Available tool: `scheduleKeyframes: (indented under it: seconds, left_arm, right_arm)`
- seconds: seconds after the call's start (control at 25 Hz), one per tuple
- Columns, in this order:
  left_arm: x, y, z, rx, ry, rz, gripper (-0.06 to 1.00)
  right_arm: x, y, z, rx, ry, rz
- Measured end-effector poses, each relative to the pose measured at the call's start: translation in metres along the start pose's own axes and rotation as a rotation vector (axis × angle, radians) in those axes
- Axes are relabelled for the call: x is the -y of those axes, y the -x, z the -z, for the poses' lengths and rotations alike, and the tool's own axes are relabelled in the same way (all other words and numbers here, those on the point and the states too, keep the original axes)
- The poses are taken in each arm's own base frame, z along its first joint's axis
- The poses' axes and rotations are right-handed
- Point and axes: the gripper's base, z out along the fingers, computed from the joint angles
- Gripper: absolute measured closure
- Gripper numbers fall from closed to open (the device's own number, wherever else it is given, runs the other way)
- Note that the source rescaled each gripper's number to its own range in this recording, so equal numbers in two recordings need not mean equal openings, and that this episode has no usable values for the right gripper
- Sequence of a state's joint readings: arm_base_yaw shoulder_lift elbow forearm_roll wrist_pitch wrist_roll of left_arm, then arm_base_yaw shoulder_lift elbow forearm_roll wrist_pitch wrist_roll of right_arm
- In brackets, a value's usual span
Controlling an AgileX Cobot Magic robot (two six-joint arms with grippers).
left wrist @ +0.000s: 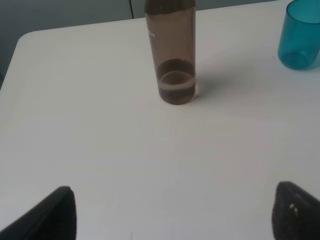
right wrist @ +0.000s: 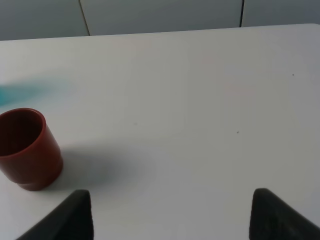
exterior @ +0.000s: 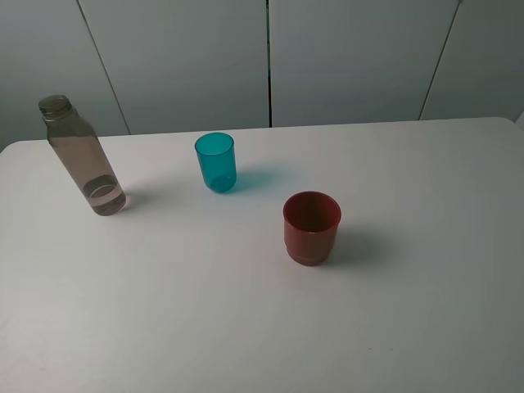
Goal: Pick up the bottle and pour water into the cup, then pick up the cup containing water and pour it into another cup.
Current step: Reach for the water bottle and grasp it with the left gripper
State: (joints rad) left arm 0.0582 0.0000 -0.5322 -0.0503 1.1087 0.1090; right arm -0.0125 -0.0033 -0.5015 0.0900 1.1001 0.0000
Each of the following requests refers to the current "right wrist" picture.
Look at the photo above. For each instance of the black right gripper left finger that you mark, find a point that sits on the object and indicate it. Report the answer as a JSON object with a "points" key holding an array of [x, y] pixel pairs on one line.
{"points": [[71, 220]]}

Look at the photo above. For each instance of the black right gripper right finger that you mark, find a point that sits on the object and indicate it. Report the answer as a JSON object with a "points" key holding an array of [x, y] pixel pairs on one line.
{"points": [[273, 219]]}

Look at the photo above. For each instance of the teal translucent plastic cup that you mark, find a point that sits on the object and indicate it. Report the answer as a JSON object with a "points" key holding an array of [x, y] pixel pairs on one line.
{"points": [[7, 95]]}

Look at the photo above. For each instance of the red plastic cup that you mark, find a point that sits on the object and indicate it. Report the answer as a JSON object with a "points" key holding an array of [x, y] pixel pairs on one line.
{"points": [[29, 154]]}

